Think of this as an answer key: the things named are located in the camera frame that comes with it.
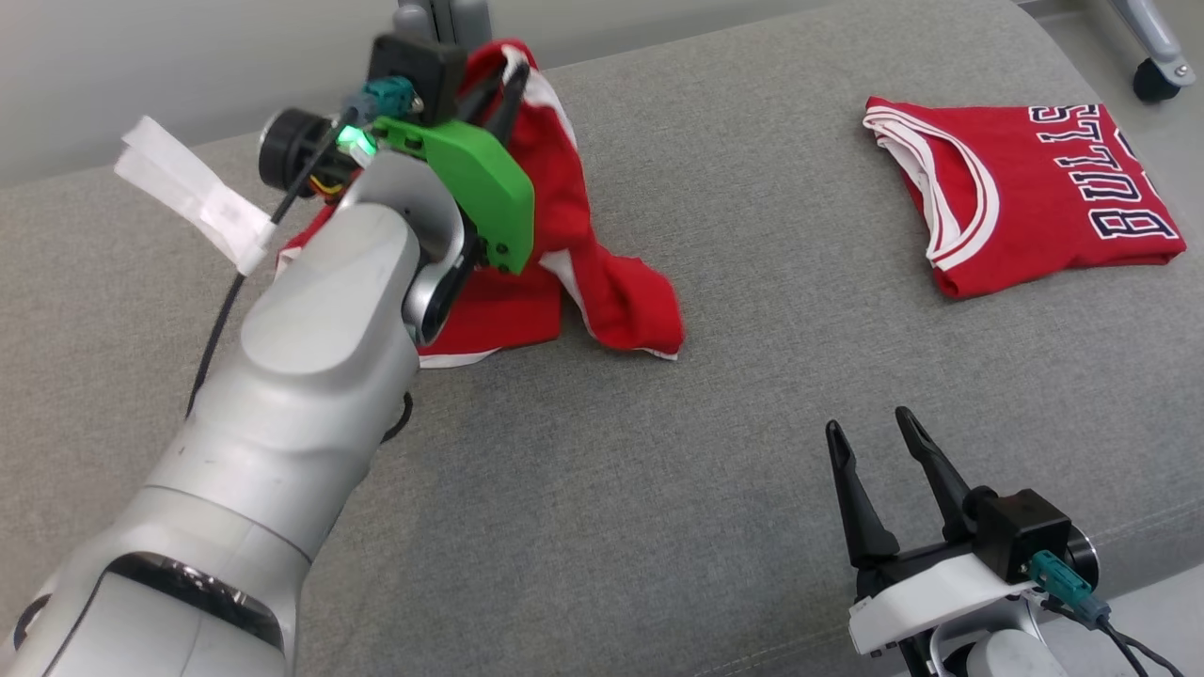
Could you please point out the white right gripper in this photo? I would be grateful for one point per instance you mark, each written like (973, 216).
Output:
(931, 597)

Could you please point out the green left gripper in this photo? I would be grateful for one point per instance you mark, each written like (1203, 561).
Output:
(489, 188)

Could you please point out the red garment with white stripes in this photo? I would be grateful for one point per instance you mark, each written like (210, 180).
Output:
(621, 291)

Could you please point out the red Bulls basketball jersey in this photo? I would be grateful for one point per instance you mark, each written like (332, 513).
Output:
(1035, 216)

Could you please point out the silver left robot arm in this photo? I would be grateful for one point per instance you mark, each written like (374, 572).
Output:
(310, 376)

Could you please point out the grey fabric sofa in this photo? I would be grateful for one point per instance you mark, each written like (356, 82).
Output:
(705, 423)

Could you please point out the white tape tag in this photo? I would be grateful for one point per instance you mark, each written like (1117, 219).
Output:
(188, 188)

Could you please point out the black caster wheel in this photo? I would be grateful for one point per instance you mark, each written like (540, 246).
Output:
(1155, 83)

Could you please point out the grey chair leg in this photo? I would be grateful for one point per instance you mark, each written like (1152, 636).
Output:
(1152, 33)

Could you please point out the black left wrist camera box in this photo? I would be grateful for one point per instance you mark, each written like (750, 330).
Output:
(419, 70)

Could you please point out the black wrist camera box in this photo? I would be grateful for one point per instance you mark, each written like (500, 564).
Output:
(419, 70)
(1021, 531)

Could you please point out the dark grey window post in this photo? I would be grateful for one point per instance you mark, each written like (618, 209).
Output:
(466, 14)

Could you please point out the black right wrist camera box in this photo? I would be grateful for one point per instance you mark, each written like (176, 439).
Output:
(1021, 531)

